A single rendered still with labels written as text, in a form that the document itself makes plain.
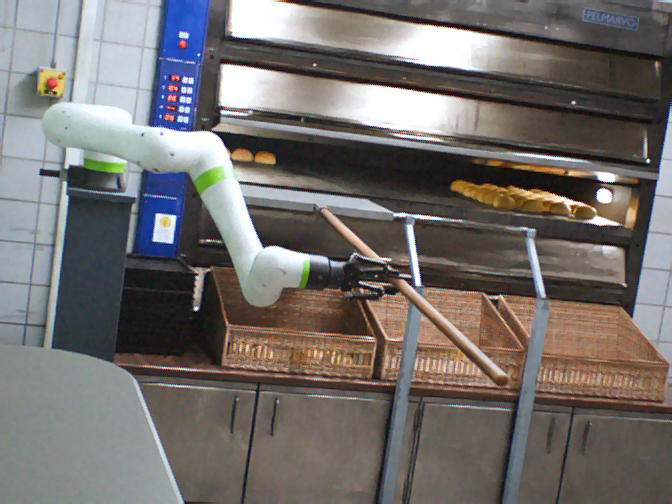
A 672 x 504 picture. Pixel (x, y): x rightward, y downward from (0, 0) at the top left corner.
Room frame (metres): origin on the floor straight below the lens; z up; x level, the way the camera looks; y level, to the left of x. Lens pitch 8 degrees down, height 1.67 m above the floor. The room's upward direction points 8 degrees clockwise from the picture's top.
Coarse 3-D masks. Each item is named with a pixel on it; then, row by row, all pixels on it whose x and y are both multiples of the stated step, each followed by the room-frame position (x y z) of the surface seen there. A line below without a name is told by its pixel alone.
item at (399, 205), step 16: (320, 192) 4.96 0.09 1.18; (336, 192) 5.01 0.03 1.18; (400, 208) 5.05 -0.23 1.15; (416, 208) 5.06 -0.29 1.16; (432, 208) 5.08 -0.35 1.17; (448, 208) 5.10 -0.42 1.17; (464, 208) 5.13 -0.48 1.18; (480, 208) 5.20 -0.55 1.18; (528, 224) 5.20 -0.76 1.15; (544, 224) 5.22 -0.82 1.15; (560, 224) 5.24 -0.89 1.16; (576, 224) 5.25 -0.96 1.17; (592, 224) 5.27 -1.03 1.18; (608, 224) 5.34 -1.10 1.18
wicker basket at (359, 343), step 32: (224, 288) 4.82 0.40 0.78; (288, 288) 4.89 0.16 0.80; (224, 320) 4.42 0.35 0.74; (256, 320) 4.82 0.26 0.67; (288, 320) 4.86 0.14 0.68; (320, 320) 4.90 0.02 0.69; (352, 320) 4.81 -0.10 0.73; (224, 352) 4.37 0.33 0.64; (256, 352) 4.41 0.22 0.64; (288, 352) 4.44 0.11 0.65; (352, 352) 4.50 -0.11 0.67
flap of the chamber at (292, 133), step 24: (216, 120) 4.78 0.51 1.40; (240, 120) 4.72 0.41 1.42; (336, 144) 4.97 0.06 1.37; (360, 144) 4.91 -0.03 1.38; (384, 144) 4.87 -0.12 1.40; (408, 144) 4.89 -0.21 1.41; (528, 168) 5.17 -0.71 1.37; (552, 168) 5.11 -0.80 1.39; (576, 168) 5.08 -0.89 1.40; (600, 168) 5.11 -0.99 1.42
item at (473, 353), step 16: (336, 224) 4.09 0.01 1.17; (352, 240) 3.88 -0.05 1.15; (368, 256) 3.70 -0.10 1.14; (400, 288) 3.37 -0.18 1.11; (416, 304) 3.23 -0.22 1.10; (432, 320) 3.10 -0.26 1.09; (448, 336) 2.98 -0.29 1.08; (464, 336) 2.93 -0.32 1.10; (464, 352) 2.87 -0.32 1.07; (480, 352) 2.81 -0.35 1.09; (480, 368) 2.76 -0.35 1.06; (496, 368) 2.71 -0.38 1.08; (496, 384) 2.68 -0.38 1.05
